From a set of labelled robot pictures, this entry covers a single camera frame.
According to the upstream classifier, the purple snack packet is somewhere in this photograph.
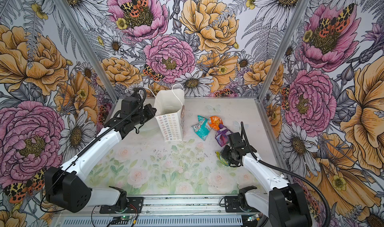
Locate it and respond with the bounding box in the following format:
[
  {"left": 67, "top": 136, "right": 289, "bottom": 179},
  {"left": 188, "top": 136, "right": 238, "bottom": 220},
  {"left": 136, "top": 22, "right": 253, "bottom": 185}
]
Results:
[{"left": 216, "top": 124, "right": 233, "bottom": 147}]

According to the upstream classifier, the white paper bag with dots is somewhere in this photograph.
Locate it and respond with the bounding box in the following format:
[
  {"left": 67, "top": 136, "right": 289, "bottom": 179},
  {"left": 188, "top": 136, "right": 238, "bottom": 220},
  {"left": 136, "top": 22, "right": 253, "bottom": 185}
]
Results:
[{"left": 154, "top": 83, "right": 185, "bottom": 142}]

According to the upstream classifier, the teal snack packet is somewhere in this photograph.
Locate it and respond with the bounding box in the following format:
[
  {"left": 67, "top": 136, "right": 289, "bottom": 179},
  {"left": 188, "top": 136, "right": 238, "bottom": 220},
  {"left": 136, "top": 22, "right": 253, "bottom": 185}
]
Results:
[{"left": 192, "top": 115, "right": 211, "bottom": 141}]

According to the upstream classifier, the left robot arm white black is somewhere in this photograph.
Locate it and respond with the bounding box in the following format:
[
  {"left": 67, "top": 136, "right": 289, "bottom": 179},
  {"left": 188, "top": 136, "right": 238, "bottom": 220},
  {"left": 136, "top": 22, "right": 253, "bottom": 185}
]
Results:
[{"left": 43, "top": 94, "right": 157, "bottom": 213}]

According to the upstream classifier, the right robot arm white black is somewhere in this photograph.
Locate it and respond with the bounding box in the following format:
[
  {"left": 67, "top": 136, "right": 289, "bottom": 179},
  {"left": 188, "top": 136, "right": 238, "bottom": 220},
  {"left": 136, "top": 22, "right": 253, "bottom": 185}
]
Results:
[{"left": 221, "top": 133, "right": 312, "bottom": 227}]

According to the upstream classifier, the orange snack packet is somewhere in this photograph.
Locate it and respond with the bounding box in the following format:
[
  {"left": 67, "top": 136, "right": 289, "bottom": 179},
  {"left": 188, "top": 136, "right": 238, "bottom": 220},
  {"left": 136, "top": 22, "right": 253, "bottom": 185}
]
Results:
[{"left": 209, "top": 116, "right": 224, "bottom": 131}]

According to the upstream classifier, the right green circuit board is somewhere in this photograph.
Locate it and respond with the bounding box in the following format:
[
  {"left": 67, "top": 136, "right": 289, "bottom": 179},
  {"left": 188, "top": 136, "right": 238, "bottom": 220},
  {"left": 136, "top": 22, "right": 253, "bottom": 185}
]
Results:
[{"left": 247, "top": 214, "right": 261, "bottom": 222}]

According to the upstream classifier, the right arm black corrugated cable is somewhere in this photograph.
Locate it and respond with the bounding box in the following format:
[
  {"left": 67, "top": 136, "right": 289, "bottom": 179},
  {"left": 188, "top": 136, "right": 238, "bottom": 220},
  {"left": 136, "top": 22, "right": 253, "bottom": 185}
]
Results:
[{"left": 239, "top": 121, "right": 331, "bottom": 227}]

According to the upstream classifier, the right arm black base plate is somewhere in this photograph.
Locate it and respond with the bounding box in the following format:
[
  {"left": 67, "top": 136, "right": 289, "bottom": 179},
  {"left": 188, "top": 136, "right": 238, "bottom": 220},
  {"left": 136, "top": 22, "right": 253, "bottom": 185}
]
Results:
[{"left": 219, "top": 196, "right": 258, "bottom": 213}]

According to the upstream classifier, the white vented cable duct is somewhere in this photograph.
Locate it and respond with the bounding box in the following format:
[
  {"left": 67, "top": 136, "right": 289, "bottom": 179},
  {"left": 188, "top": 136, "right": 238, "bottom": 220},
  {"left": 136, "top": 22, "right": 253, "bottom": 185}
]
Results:
[{"left": 57, "top": 215, "right": 243, "bottom": 227}]

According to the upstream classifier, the aluminium mounting rail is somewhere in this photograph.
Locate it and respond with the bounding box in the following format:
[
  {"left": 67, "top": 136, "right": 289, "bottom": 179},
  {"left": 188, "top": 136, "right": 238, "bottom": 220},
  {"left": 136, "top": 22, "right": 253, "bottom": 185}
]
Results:
[{"left": 55, "top": 193, "right": 311, "bottom": 216}]

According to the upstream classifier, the left aluminium corner post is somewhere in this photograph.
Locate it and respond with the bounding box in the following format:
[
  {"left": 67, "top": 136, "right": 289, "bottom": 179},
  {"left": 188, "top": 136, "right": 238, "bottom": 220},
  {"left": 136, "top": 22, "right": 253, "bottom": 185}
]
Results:
[{"left": 53, "top": 0, "right": 119, "bottom": 102}]

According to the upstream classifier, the aluminium corner post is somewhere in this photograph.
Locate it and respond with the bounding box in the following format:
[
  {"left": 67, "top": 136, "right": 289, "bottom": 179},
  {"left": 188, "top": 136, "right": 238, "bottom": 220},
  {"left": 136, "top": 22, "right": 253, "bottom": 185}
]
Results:
[
  {"left": 257, "top": 0, "right": 316, "bottom": 101},
  {"left": 53, "top": 0, "right": 119, "bottom": 102}
]

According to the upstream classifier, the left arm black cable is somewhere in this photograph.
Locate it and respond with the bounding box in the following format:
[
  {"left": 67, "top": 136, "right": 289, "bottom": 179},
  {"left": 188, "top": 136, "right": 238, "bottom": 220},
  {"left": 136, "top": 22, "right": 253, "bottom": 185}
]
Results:
[{"left": 38, "top": 87, "right": 148, "bottom": 213}]

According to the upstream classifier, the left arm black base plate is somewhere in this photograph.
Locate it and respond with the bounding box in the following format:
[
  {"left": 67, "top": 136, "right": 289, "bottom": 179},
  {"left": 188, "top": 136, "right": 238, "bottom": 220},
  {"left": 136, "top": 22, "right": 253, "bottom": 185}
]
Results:
[{"left": 99, "top": 197, "right": 144, "bottom": 214}]

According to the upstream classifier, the right aluminium corner post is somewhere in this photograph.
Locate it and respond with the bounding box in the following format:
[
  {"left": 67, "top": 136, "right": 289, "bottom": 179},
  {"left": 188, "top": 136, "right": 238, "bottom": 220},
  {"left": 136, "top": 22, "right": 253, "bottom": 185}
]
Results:
[{"left": 257, "top": 0, "right": 316, "bottom": 101}]

